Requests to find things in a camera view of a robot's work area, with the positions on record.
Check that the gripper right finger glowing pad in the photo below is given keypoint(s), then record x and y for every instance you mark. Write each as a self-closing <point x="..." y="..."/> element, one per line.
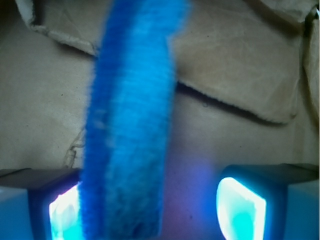
<point x="269" y="202"/>

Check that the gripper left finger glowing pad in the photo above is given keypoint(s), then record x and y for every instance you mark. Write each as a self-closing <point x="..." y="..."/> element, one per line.
<point x="43" y="187"/>

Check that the blue rectangular sponge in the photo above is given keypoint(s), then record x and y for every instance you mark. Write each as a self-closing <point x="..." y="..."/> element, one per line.
<point x="128" y="121"/>

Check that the crumpled brown paper bag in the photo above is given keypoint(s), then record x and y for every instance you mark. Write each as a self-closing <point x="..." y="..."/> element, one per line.
<point x="242" y="96"/>

